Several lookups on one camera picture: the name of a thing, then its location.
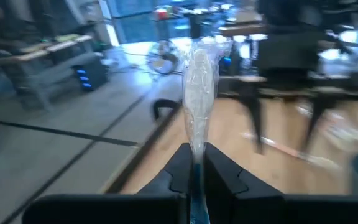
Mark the black computer tower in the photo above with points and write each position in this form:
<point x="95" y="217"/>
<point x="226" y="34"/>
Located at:
<point x="92" y="74"/>

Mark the blue toothbrush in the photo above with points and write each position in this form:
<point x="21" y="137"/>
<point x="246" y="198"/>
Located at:
<point x="199" y="93"/>

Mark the red container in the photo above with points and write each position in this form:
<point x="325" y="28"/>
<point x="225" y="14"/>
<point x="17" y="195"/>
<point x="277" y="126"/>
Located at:
<point x="161" y="14"/>

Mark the grey work table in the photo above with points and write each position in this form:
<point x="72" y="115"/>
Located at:
<point x="57" y="46"/>

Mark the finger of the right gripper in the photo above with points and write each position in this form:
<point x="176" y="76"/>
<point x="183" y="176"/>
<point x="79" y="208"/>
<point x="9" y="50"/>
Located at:
<point x="317" y="118"/>
<point x="255" y="118"/>

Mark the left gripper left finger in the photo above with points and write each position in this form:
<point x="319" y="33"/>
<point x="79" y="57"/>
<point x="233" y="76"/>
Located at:
<point x="120" y="208"/>

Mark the orange toothbrush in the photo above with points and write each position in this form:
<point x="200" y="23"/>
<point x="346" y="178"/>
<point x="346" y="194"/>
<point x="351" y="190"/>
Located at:
<point x="284" y="149"/>

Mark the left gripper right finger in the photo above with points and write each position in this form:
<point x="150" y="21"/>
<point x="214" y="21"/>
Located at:
<point x="259" y="208"/>

